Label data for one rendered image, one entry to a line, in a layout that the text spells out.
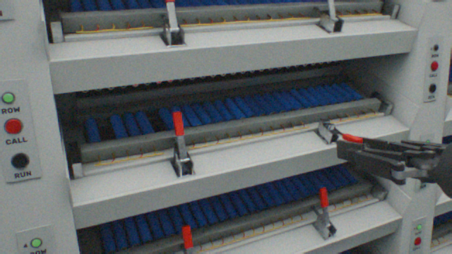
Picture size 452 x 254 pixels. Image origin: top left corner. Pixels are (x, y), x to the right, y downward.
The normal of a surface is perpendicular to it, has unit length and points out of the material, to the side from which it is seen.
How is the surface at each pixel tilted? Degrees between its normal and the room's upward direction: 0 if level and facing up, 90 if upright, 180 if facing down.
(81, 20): 110
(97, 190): 20
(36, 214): 90
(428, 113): 90
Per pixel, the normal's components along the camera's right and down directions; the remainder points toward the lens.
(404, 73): -0.90, 0.14
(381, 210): 0.11, -0.84
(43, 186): 0.43, 0.21
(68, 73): 0.41, 0.53
